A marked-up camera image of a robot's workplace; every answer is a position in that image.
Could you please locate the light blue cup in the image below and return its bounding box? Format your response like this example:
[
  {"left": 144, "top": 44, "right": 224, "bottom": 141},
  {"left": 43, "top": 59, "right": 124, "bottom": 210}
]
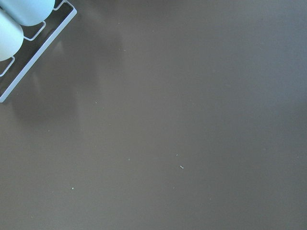
[
  {"left": 0, "top": 0, "right": 55, "bottom": 26},
  {"left": 0, "top": 10, "right": 24, "bottom": 61}
]

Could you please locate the white wire dish rack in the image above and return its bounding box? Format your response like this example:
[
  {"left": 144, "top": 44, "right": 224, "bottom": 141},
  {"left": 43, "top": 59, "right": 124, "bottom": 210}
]
[{"left": 0, "top": 0, "right": 77, "bottom": 102}]

